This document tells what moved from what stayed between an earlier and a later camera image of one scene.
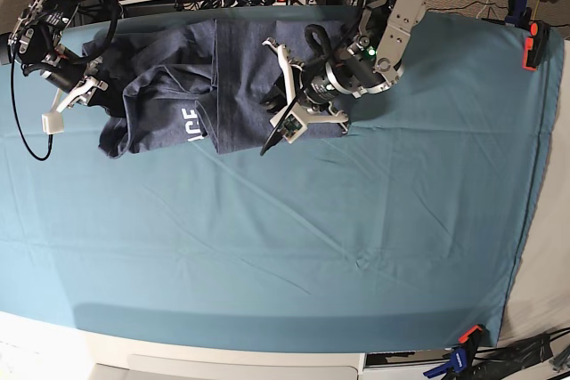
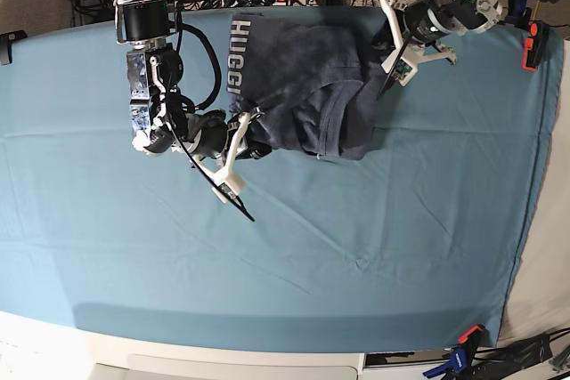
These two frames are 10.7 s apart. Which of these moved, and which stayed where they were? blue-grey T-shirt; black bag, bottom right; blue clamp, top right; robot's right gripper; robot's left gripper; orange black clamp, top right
Moved: robot's left gripper; robot's right gripper; blue-grey T-shirt
Stayed: orange black clamp, top right; black bag, bottom right; blue clamp, top right
